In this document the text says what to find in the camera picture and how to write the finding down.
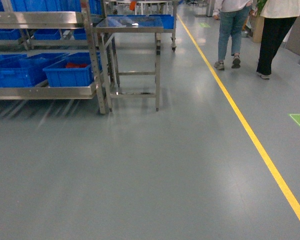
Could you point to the stainless steel shelf rack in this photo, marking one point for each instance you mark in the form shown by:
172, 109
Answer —
63, 20

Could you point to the stainless steel side table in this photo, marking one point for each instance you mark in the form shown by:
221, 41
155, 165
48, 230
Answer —
130, 51

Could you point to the blue plastic bin rightmost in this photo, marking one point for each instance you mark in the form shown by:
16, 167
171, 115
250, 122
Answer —
74, 70

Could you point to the blue plastic bin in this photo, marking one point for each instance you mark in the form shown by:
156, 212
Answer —
29, 71
74, 70

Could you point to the person in blue jeans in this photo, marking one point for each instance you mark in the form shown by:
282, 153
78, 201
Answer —
232, 15

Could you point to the person in black trousers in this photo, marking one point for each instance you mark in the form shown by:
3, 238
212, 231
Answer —
279, 17

